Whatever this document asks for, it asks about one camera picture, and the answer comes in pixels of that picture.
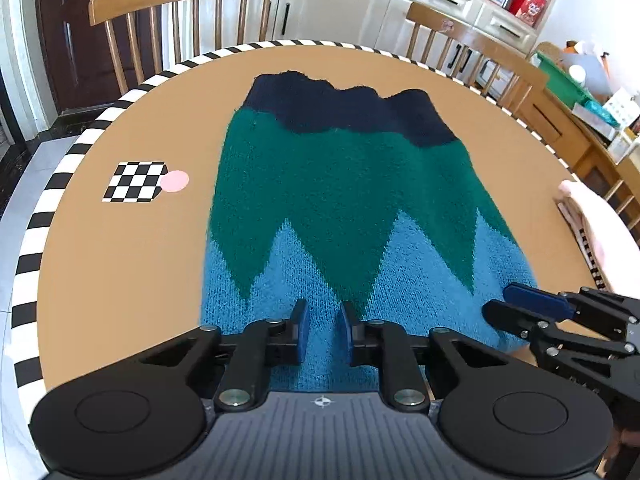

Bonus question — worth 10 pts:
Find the pink round sticker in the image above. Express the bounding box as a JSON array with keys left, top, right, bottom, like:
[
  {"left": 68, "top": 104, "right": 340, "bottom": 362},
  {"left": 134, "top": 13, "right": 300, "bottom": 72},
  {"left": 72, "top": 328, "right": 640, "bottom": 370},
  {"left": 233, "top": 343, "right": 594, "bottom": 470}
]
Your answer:
[{"left": 162, "top": 170, "right": 190, "bottom": 193}]

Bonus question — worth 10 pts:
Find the zigzag knit cardigan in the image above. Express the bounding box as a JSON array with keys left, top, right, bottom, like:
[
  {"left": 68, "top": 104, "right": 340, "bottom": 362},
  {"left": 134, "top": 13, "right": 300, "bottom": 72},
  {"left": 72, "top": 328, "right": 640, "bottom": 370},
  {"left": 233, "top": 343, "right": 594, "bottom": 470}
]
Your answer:
[{"left": 200, "top": 71, "right": 540, "bottom": 393}]

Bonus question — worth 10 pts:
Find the wooden sideboard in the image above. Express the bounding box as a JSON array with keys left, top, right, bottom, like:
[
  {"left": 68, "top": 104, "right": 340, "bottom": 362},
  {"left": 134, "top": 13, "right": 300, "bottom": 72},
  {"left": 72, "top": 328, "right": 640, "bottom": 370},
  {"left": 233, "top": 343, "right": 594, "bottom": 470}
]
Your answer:
[{"left": 515, "top": 87, "right": 640, "bottom": 201}]

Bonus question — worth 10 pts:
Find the teal tissue packet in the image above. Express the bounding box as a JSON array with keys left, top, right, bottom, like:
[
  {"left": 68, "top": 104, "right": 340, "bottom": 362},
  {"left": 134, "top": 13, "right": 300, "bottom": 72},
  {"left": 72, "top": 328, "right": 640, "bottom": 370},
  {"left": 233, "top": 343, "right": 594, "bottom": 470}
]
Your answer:
[{"left": 582, "top": 99, "right": 621, "bottom": 126}]

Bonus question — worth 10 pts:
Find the checkerboard marker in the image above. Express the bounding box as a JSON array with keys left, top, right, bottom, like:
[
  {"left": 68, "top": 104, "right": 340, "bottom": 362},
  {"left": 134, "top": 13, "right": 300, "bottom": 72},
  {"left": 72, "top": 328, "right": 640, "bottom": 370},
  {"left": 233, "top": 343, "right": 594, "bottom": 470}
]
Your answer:
[{"left": 101, "top": 161, "right": 171, "bottom": 203}]

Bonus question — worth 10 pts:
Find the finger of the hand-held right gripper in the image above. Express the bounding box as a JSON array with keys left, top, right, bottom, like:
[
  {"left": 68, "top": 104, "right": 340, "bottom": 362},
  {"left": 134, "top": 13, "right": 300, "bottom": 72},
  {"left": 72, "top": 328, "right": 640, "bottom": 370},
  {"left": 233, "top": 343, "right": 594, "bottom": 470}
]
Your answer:
[
  {"left": 504, "top": 284, "right": 640, "bottom": 343},
  {"left": 482, "top": 300, "right": 640, "bottom": 396}
]

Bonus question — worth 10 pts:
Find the grey bag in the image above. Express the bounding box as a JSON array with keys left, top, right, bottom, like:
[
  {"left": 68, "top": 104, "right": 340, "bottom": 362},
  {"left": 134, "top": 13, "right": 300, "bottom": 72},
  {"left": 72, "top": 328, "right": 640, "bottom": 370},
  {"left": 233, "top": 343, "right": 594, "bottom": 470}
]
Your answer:
[{"left": 560, "top": 52, "right": 613, "bottom": 98}]

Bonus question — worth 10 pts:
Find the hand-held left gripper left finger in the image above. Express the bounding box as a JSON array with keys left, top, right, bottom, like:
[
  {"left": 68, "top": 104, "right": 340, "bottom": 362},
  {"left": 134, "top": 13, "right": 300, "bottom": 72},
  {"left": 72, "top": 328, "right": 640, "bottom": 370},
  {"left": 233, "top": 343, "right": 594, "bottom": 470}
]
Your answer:
[{"left": 140, "top": 299, "right": 311, "bottom": 411}]

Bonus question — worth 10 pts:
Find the white paper bag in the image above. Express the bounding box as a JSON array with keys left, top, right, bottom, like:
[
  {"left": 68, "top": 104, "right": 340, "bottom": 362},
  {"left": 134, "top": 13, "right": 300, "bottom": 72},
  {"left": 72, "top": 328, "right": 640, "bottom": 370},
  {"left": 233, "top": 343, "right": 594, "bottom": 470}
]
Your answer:
[{"left": 602, "top": 87, "right": 640, "bottom": 128}]

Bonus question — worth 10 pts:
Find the red gift box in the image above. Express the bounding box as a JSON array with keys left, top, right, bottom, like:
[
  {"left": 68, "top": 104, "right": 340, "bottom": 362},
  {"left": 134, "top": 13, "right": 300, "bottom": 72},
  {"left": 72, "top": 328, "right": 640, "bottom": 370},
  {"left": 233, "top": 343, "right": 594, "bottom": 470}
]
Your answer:
[{"left": 507, "top": 0, "right": 547, "bottom": 28}]

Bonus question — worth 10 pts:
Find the green plastic basket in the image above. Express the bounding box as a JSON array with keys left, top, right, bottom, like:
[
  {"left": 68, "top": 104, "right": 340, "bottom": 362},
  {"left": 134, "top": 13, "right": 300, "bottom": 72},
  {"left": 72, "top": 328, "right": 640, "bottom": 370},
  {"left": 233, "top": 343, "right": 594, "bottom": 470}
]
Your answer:
[{"left": 535, "top": 52, "right": 596, "bottom": 108}]

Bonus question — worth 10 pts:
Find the dark brown door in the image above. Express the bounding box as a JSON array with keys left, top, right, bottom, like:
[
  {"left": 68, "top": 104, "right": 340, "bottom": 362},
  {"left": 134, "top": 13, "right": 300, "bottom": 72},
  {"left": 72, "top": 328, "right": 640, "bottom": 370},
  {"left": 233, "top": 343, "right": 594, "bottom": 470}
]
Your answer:
[{"left": 35, "top": 0, "right": 163, "bottom": 116}]

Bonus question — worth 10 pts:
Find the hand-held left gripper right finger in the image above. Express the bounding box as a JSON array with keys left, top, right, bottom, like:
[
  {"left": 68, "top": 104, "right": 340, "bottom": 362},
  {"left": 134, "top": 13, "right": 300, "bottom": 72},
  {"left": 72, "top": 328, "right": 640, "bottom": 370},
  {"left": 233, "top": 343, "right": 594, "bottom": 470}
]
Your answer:
[{"left": 340, "top": 301, "right": 506, "bottom": 411}]

